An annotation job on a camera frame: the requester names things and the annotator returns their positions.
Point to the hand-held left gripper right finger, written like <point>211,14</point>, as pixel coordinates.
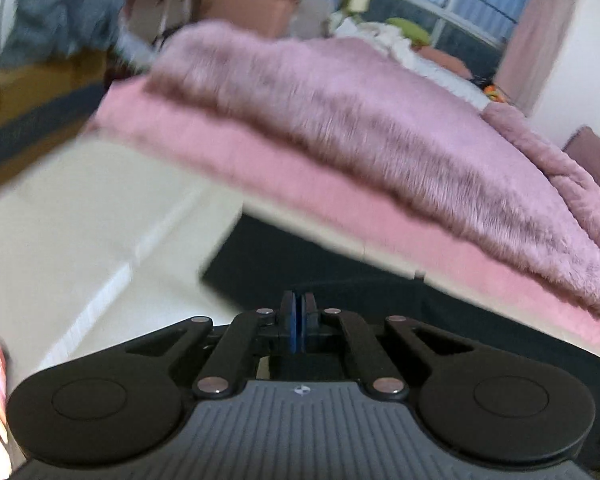
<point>308,322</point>

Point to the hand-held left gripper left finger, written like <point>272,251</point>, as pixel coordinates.
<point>291,322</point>

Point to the black pants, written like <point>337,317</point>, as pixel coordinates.
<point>290,265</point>

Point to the pink mattress sheet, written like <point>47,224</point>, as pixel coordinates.
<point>220,145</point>

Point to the pink fluffy blanket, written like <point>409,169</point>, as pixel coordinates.
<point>360,110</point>

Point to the white bedding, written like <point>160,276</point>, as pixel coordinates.
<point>385,40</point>

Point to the orange pillow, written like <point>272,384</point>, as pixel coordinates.
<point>445,62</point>

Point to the orange plush toy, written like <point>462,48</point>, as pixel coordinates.
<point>492,93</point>

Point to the green pillow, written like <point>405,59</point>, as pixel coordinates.
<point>410,30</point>

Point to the grey fluffy cloth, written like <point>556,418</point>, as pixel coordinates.
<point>135,47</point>

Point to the mauve headboard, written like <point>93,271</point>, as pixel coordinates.
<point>592,160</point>

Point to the cardboard box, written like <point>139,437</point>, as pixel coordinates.
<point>35,77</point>

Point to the pink curtain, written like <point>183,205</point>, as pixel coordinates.
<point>540,35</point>

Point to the blue-grey clothes pile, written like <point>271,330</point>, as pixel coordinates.
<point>55,17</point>

